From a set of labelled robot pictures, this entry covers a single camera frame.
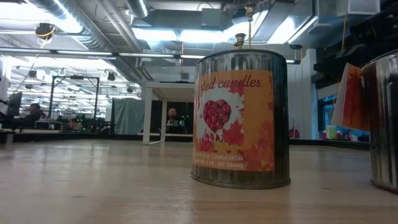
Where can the red container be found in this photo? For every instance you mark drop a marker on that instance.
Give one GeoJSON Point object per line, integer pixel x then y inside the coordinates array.
{"type": "Point", "coordinates": [293, 133]}

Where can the candle tin with orange label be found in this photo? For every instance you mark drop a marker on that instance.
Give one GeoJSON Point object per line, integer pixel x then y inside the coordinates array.
{"type": "Point", "coordinates": [236, 124]}

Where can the grey fabric cover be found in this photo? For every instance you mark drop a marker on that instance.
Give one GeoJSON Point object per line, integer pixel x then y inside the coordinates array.
{"type": "Point", "coordinates": [127, 115]}

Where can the black computer monitor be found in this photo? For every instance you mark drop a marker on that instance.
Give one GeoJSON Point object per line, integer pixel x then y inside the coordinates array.
{"type": "Point", "coordinates": [14, 104]}

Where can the silver candle tin with tag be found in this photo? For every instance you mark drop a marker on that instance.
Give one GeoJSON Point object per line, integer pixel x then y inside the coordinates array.
{"type": "Point", "coordinates": [385, 124]}

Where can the black metal frame stand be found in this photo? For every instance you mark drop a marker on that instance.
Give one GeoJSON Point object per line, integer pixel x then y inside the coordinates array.
{"type": "Point", "coordinates": [74, 77]}

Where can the long ceiling light strip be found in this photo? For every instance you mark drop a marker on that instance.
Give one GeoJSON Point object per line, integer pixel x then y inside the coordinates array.
{"type": "Point", "coordinates": [146, 55]}

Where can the pale green cup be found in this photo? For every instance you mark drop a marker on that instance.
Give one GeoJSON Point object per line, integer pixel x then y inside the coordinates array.
{"type": "Point", "coordinates": [331, 132]}

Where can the person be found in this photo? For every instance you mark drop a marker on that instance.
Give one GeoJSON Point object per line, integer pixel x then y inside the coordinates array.
{"type": "Point", "coordinates": [34, 110]}
{"type": "Point", "coordinates": [172, 114]}

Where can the orange paper hang tag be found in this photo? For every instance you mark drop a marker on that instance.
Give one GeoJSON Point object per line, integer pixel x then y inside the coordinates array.
{"type": "Point", "coordinates": [353, 99]}

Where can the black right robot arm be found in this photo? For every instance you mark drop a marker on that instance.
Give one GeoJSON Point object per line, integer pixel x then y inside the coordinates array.
{"type": "Point", "coordinates": [373, 28]}

